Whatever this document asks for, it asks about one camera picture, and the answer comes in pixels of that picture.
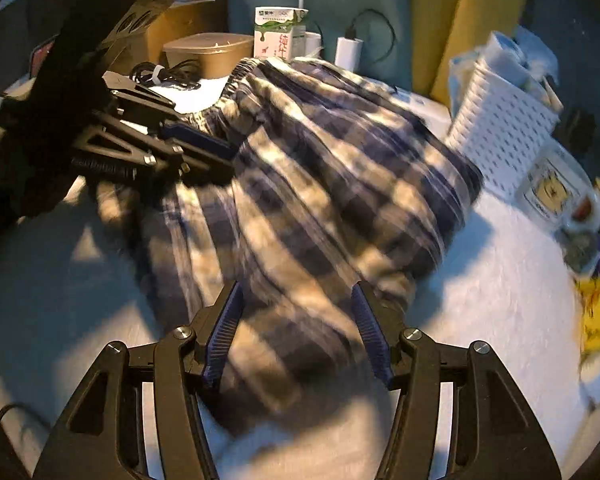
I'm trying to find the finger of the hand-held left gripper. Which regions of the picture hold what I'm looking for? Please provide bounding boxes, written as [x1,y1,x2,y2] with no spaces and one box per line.
[103,71,237,159]
[71,111,234,187]

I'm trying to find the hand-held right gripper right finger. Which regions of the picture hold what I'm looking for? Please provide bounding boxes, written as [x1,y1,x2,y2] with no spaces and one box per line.
[351,280,562,480]

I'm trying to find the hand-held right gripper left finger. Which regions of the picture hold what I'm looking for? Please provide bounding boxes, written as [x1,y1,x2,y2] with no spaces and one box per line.
[32,280,245,480]

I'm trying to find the blue plaid shirt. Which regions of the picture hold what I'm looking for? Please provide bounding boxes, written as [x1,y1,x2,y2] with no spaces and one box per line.
[129,56,485,438]

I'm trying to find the tan lidded container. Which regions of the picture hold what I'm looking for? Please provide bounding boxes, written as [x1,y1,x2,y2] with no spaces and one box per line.
[161,32,254,80]

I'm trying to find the cardboard box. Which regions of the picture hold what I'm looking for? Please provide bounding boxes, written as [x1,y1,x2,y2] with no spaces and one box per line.
[144,0,229,67]

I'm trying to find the green white milk carton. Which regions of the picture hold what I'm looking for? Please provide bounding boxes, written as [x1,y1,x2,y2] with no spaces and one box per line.
[253,6,309,62]

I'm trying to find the white charger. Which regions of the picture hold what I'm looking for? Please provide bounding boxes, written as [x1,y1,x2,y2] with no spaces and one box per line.
[334,36,364,69]

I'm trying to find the clear box with yellow print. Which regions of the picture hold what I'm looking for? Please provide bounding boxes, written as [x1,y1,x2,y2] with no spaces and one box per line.
[516,144,595,227]

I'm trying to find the white perforated basket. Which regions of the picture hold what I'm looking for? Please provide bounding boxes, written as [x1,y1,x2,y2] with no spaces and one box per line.
[446,29,565,200]

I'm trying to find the yellow pillow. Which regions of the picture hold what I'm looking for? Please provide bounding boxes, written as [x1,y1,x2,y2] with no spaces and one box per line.
[411,0,533,107]

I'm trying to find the black cable bundle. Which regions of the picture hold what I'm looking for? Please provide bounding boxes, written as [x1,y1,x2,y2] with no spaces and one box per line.
[129,59,202,92]

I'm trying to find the black charger cable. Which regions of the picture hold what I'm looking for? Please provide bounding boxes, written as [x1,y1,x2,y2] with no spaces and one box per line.
[347,8,397,63]

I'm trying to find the thin black cable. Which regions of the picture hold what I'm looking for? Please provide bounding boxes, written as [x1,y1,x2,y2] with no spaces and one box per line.
[0,401,52,432]

